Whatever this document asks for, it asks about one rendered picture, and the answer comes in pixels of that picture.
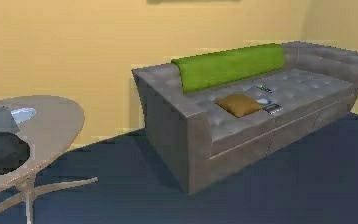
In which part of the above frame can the round beige table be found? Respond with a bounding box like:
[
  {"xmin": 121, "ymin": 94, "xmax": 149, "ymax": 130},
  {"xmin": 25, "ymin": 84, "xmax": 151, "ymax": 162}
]
[{"xmin": 0, "ymin": 95, "xmax": 99, "ymax": 224}]

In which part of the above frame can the green blanket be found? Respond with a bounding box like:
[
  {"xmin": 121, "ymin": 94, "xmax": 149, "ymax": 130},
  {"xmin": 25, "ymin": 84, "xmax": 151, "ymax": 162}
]
[{"xmin": 170, "ymin": 43, "xmax": 287, "ymax": 95}]

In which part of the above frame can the brown cushion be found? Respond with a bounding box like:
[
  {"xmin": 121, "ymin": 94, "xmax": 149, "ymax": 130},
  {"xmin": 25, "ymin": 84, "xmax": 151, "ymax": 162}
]
[{"xmin": 214, "ymin": 93, "xmax": 264, "ymax": 119}]

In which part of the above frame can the pale blue plate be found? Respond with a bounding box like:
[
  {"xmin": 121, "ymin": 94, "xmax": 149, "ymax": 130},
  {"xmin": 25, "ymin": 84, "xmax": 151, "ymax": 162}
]
[{"xmin": 10, "ymin": 107, "xmax": 37, "ymax": 125}]

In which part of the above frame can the black remote with buttons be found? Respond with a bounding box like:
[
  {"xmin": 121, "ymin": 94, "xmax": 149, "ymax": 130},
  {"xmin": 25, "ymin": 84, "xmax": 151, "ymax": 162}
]
[{"xmin": 263, "ymin": 103, "xmax": 284, "ymax": 115}]

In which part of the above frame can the grey box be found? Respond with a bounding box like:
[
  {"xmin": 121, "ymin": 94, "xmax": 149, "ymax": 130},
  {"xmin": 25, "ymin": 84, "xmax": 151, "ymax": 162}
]
[{"xmin": 0, "ymin": 106, "xmax": 21, "ymax": 136}]

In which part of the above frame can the black remote control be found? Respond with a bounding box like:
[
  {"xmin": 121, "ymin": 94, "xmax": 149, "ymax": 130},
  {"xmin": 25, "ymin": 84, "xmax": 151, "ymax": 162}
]
[{"xmin": 255, "ymin": 84, "xmax": 276, "ymax": 95}]

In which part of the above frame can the grey tufted sofa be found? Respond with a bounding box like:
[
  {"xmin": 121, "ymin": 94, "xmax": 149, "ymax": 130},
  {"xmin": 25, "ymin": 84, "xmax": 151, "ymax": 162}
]
[{"xmin": 131, "ymin": 40, "xmax": 358, "ymax": 196}]

